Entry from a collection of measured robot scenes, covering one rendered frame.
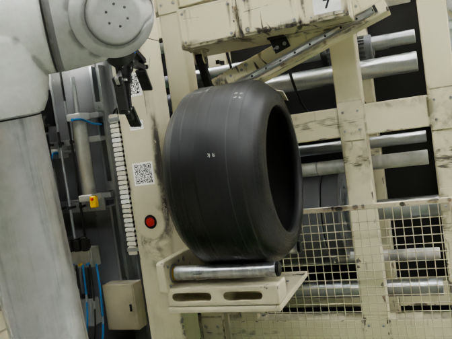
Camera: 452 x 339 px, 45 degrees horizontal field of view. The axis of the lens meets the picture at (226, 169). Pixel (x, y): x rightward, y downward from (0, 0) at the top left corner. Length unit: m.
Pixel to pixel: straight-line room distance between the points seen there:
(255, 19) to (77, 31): 1.33
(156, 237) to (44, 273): 1.10
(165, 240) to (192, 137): 0.42
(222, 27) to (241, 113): 0.53
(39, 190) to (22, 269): 0.10
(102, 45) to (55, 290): 0.32
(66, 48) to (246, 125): 0.88
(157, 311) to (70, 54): 1.31
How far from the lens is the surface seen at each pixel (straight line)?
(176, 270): 1.72
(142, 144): 1.79
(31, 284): 0.74
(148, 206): 1.81
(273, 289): 1.60
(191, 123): 1.55
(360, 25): 2.00
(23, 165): 0.71
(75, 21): 0.66
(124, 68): 1.37
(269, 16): 1.92
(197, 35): 2.01
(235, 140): 1.47
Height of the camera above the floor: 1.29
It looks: 3 degrees down
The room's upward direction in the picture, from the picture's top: 8 degrees counter-clockwise
